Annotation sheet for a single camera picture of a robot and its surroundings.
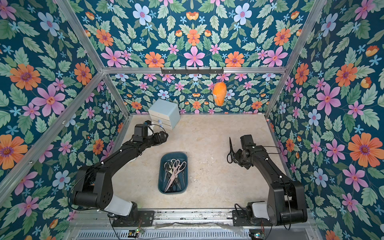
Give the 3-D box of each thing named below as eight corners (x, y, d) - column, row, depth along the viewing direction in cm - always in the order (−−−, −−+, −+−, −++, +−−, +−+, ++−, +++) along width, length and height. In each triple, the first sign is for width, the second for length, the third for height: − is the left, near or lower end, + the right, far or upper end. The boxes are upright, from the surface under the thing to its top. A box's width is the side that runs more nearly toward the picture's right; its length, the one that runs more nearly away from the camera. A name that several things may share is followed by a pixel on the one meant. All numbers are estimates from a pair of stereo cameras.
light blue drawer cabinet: (153, 126, 115) (146, 111, 103) (163, 113, 124) (158, 98, 112) (173, 133, 111) (169, 118, 98) (182, 119, 120) (179, 104, 107)
